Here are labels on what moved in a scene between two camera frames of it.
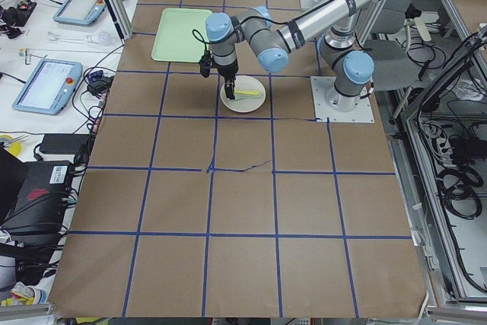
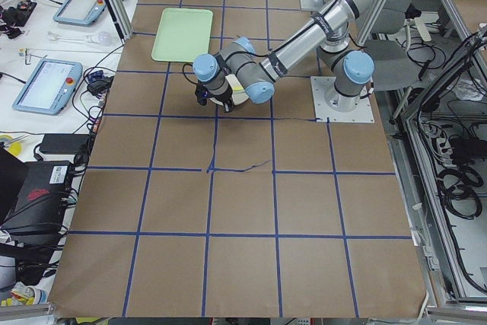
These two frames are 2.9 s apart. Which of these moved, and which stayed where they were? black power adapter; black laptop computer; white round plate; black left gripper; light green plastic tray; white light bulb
Moved: white round plate; black left gripper
Stayed: light green plastic tray; black power adapter; black laptop computer; white light bulb
